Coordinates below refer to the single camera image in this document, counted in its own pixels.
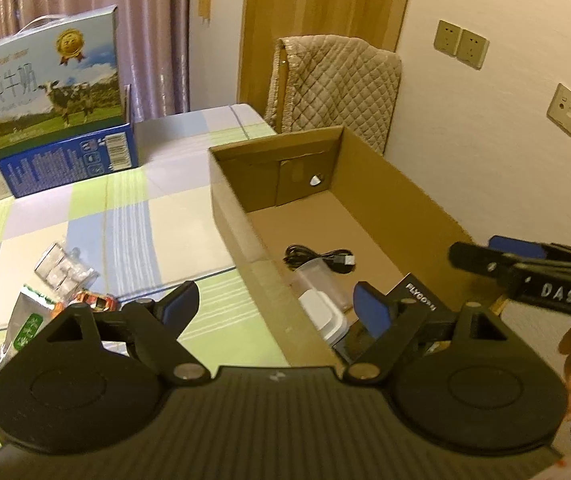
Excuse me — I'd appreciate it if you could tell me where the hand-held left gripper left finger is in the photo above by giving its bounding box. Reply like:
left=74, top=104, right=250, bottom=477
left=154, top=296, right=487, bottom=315
left=40, top=282, right=211, bottom=386

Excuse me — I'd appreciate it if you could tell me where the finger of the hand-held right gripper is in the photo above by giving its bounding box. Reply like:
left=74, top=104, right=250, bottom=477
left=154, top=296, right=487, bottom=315
left=448, top=241, right=519, bottom=281
left=488, top=235, right=571, bottom=263

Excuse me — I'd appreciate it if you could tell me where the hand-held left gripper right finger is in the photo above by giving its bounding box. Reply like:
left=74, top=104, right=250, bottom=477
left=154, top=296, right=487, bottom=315
left=343, top=282, right=509, bottom=383

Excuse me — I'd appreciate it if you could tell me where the small white box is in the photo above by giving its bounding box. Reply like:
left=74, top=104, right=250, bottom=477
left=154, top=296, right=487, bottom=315
left=298, top=289, right=349, bottom=346

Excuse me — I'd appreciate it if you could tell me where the black product box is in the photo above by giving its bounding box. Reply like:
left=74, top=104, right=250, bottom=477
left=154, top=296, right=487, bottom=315
left=338, top=272, right=459, bottom=366

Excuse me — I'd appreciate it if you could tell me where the clear plastic cup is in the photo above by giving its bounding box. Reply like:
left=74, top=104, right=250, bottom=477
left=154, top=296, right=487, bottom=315
left=291, top=259, right=353, bottom=311

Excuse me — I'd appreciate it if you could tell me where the orange toy car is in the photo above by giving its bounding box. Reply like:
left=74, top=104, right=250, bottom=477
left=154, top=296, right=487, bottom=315
left=48, top=290, right=117, bottom=321

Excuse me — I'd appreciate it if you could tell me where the brown cardboard box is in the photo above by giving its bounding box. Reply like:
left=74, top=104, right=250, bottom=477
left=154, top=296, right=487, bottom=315
left=208, top=125, right=506, bottom=367

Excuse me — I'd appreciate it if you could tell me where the black usb cable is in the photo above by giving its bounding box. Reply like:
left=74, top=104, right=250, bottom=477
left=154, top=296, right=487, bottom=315
left=284, top=244, right=356, bottom=275

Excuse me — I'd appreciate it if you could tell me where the clear plastic container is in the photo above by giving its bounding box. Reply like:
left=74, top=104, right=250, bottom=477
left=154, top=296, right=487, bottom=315
left=34, top=242, right=100, bottom=293

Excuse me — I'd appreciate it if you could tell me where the silver green leaf pouch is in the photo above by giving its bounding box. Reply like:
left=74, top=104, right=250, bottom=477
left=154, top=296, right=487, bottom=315
left=0, top=284, right=66, bottom=408

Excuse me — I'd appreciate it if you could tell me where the blue carton box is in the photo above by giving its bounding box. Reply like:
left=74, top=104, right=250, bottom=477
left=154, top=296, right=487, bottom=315
left=0, top=85, right=140, bottom=199

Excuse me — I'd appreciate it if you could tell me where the quilted beige chair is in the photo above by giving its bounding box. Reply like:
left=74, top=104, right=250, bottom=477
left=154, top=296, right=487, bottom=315
left=264, top=35, right=402, bottom=157

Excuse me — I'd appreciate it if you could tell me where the cow print milk carton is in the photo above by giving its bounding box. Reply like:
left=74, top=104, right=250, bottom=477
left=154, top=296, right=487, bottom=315
left=0, top=5, right=131, bottom=161

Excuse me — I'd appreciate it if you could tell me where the pink curtain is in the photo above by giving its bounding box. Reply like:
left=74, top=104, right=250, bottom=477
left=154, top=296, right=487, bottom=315
left=0, top=0, right=191, bottom=126

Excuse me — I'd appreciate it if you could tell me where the wooden door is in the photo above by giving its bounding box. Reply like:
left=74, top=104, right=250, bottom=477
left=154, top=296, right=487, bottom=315
left=238, top=0, right=416, bottom=126

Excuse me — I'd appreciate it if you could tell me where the beige wall socket plate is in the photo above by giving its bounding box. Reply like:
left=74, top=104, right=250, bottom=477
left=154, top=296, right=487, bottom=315
left=456, top=29, right=490, bottom=70
left=547, top=82, right=571, bottom=137
left=433, top=19, right=463, bottom=55

